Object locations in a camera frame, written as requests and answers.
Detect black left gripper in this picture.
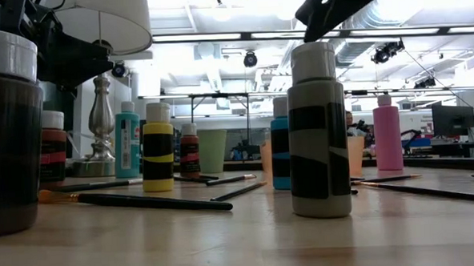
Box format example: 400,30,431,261
0,0,116,91

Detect yellow small paint bottle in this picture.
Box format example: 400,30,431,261
139,101,177,193

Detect teal large paint bottle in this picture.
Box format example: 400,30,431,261
111,99,143,179

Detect blue small paint bottle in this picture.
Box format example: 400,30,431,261
268,96,293,191

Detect dark red small paint bottle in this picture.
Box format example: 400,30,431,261
178,122,202,179

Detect pink large paint bottle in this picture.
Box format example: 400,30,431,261
372,93,404,171

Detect flat orange bristle paint brush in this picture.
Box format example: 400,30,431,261
38,180,234,220

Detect white shade silver table lamp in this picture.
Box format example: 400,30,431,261
38,0,159,180

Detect overhead light bar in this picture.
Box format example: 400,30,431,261
151,20,474,49

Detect person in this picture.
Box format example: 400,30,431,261
344,110,367,138

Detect orange translucent plastic bin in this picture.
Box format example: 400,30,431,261
259,134,368,182

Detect green plastic cup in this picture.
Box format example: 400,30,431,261
196,128,230,175

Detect black computer monitor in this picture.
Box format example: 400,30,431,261
431,103,474,138

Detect silver ventilation duct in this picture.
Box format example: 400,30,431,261
273,0,410,75

